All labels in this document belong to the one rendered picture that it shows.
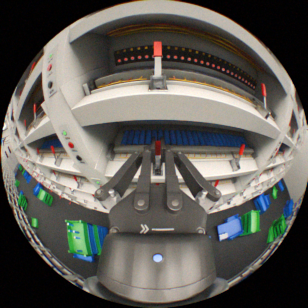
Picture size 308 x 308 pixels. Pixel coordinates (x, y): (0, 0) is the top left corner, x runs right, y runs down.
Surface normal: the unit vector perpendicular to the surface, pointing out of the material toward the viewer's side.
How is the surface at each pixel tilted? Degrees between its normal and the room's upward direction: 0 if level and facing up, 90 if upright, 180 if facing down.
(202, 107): 106
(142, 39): 90
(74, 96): 90
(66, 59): 90
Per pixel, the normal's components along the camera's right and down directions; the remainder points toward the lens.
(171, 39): -0.02, 0.66
